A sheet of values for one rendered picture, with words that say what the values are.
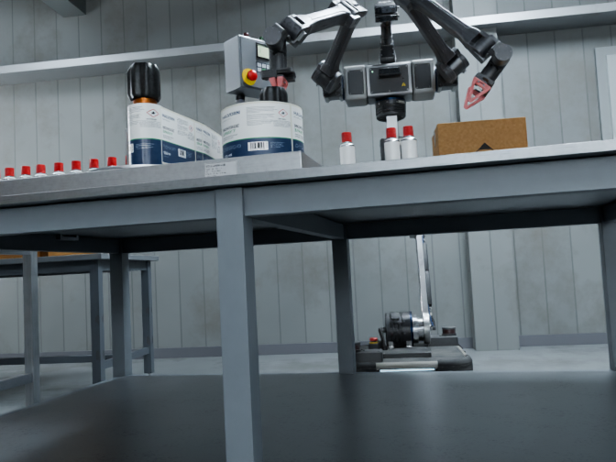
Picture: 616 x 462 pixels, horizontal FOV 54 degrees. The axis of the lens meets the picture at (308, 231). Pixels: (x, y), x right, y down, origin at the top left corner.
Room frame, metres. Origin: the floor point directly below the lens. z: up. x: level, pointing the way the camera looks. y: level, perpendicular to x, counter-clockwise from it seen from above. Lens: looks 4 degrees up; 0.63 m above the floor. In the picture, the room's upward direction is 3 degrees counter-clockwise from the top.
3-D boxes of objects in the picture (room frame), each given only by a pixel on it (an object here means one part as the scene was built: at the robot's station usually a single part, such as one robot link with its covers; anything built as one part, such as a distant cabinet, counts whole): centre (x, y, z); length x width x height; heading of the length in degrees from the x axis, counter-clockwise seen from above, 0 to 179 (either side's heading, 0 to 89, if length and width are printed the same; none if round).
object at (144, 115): (1.54, 0.40, 1.04); 0.09 x 0.09 x 0.29
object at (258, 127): (1.48, 0.10, 0.95); 0.20 x 0.20 x 0.14
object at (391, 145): (1.99, -0.29, 0.98); 0.05 x 0.05 x 0.20
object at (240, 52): (2.19, 0.18, 1.38); 0.17 x 0.10 x 0.19; 131
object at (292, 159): (1.68, 0.32, 0.86); 0.80 x 0.67 x 0.05; 76
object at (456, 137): (2.20, -0.63, 0.99); 0.30 x 0.24 x 0.27; 83
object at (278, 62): (1.89, 0.07, 1.28); 0.10 x 0.07 x 0.07; 78
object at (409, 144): (1.98, -0.34, 0.98); 0.05 x 0.05 x 0.20
